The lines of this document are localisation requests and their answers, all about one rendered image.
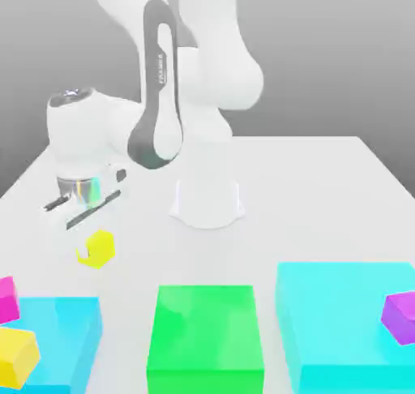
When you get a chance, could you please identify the large blue box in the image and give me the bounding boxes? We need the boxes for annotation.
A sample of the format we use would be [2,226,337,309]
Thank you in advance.
[0,296,104,394]

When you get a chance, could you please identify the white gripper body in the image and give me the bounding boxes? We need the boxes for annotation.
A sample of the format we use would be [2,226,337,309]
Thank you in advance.
[48,186,130,243]

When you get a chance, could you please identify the small yellow cube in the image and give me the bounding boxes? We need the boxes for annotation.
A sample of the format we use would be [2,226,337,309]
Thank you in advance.
[75,229,117,270]
[0,327,41,391]

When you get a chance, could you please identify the small purple cube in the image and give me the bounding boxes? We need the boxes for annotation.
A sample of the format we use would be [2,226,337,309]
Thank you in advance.
[380,290,415,347]

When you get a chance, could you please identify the large cyan box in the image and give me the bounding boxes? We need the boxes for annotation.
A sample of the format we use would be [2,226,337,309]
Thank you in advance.
[275,261,415,394]

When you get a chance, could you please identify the small pink cube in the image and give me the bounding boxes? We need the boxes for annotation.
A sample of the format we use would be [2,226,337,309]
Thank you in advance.
[0,275,21,326]

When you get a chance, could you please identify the large green box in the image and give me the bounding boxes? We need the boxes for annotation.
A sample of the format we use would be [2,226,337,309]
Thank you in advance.
[146,285,266,394]

